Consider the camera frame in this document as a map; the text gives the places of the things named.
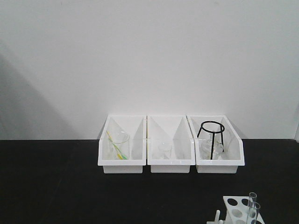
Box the white storage bin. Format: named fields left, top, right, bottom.
left=147, top=115, right=195, bottom=173
left=98, top=115, right=147, bottom=174
left=187, top=115, right=245, bottom=174

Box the clear glass flask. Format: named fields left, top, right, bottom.
left=201, top=133, right=224, bottom=160

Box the black wire tripod stand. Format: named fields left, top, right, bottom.
left=197, top=120, right=225, bottom=160

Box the left white storage bin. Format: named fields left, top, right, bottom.
left=98, top=115, right=147, bottom=174

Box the white test tube rack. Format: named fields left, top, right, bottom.
left=206, top=196, right=264, bottom=224

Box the yellow green stirring stick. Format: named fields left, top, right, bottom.
left=106, top=130, right=128, bottom=161

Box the right white storage bin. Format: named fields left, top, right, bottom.
left=187, top=115, right=245, bottom=174

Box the small clear glass beaker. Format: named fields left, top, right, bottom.
left=158, top=142, right=172, bottom=160

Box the middle white storage bin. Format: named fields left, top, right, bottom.
left=147, top=115, right=195, bottom=173

